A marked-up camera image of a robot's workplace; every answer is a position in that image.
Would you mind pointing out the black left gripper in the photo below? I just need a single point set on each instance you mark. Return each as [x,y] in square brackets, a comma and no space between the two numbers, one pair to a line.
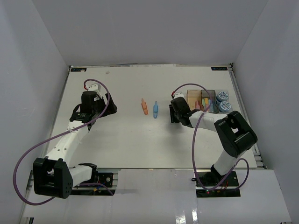
[111,108]

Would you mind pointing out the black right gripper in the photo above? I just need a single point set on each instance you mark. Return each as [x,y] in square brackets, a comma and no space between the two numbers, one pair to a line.
[174,119]

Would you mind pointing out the green highlighter pen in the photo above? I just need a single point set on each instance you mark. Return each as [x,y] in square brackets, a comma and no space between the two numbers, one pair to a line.
[203,104]

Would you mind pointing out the blue-lidded cleaning gel jar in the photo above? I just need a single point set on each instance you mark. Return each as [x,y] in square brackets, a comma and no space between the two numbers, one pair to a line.
[222,96]

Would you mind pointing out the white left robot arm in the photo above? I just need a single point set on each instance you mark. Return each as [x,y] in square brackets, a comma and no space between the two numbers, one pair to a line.
[52,174]

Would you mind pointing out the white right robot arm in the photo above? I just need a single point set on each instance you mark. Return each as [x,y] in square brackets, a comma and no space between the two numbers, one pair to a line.
[235,134]

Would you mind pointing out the amber transparent tray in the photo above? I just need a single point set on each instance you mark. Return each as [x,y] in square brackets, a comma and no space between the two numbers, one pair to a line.
[192,96]

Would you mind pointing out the grey transparent tray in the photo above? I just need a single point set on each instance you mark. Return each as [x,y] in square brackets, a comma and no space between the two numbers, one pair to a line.
[211,95]

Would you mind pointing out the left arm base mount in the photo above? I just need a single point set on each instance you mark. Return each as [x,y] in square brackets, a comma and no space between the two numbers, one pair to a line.
[104,184]

